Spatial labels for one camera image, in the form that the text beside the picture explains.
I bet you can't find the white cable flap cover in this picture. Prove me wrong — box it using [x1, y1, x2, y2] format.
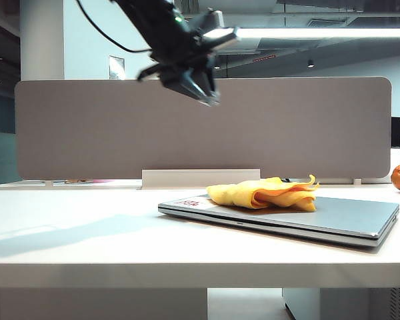
[141, 169, 261, 190]

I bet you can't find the small wall poster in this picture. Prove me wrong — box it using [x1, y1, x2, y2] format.
[108, 55, 125, 80]

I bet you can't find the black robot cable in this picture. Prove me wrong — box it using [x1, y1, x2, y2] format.
[75, 0, 153, 53]

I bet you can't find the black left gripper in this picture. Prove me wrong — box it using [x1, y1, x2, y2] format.
[137, 28, 221, 107]

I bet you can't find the silver closed laptop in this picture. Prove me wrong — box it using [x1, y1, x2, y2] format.
[157, 195, 400, 248]

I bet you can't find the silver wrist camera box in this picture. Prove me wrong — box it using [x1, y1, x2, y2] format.
[186, 9, 241, 51]

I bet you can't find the yellow microfiber rag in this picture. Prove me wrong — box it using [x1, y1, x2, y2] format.
[206, 174, 321, 213]

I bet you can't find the grey fabric desk divider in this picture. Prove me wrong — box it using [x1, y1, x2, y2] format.
[14, 77, 393, 183]

